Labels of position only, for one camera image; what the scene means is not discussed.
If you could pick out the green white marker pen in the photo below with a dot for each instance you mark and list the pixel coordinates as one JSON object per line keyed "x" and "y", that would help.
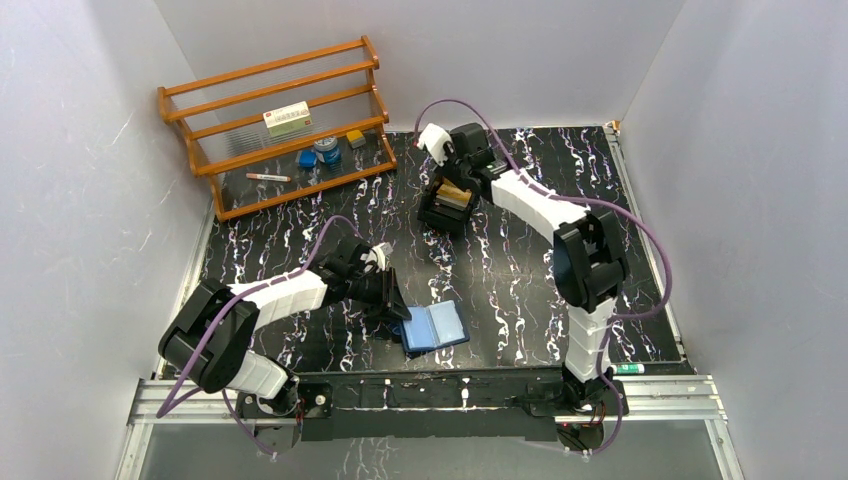
{"x": 628, "y": 369}

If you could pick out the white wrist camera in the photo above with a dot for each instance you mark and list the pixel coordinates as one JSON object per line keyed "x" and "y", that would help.
{"x": 434, "y": 139}
{"x": 378, "y": 256}

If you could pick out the orange white marker pen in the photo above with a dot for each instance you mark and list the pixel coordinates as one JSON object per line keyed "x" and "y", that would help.
{"x": 269, "y": 177}

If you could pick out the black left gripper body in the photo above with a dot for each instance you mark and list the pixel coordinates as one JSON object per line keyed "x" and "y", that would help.
{"x": 389, "y": 295}

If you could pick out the black card box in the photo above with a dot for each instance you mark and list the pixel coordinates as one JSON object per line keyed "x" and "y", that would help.
{"x": 442, "y": 217}

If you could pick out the gold card in box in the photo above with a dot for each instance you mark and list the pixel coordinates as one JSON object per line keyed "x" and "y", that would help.
{"x": 448, "y": 194}

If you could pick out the orange wooden shelf rack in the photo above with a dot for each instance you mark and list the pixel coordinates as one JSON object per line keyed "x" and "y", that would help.
{"x": 268, "y": 134}

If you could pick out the blue leather card holder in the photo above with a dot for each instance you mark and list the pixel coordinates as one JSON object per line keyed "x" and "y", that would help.
{"x": 431, "y": 328}

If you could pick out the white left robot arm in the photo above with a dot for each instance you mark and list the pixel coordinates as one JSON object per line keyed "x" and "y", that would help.
{"x": 210, "y": 336}

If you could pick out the white green small box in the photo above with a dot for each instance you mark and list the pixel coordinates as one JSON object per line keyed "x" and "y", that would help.
{"x": 288, "y": 119}

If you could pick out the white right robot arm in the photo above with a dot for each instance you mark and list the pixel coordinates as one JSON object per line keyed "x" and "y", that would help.
{"x": 588, "y": 259}

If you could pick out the blue round tin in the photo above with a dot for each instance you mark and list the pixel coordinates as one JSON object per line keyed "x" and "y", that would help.
{"x": 327, "y": 150}

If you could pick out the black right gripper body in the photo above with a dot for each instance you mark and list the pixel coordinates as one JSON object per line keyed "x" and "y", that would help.
{"x": 462, "y": 166}

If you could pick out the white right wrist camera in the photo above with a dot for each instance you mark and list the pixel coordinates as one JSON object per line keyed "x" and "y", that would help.
{"x": 434, "y": 139}

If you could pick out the blue small cap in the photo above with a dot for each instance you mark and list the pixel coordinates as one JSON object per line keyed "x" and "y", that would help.
{"x": 306, "y": 159}

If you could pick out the yellow grey small block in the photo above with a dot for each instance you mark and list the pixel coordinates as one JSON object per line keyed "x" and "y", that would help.
{"x": 355, "y": 138}

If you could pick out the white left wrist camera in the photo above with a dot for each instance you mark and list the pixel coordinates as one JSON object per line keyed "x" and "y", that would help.
{"x": 378, "y": 256}

